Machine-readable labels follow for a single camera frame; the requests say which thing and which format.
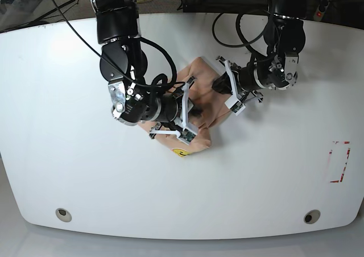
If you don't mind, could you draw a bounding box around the left table grommet hole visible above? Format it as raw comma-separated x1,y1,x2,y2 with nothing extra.
55,208,72,223

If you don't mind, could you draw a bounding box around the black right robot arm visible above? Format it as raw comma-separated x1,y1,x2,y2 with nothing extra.
90,0,202,129

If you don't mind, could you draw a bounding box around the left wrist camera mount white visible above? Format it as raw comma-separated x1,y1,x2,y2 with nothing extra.
216,56,263,115

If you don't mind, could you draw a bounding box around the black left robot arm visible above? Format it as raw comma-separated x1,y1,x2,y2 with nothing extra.
230,0,307,95

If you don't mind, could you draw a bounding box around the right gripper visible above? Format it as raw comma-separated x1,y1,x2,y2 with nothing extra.
108,79,203,126

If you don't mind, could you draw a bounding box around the red tape marking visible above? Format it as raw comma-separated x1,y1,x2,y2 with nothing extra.
327,141,351,184

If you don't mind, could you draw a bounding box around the right table grommet hole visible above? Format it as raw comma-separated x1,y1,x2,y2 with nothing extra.
304,210,321,225

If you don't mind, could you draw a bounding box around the peach T-shirt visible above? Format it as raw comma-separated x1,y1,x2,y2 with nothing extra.
155,57,231,157

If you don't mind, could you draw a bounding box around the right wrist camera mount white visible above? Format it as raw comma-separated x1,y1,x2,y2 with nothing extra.
149,76,198,145

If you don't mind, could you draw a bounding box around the power strip red light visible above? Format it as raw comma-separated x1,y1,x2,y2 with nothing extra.
313,0,332,22

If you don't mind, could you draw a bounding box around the table grommet hole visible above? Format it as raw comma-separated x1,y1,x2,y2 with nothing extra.
304,210,321,225
55,208,72,223

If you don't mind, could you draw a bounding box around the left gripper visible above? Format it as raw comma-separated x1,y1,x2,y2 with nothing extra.
212,52,299,94

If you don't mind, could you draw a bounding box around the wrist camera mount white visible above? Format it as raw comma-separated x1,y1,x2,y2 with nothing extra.
149,76,198,145
216,56,263,115

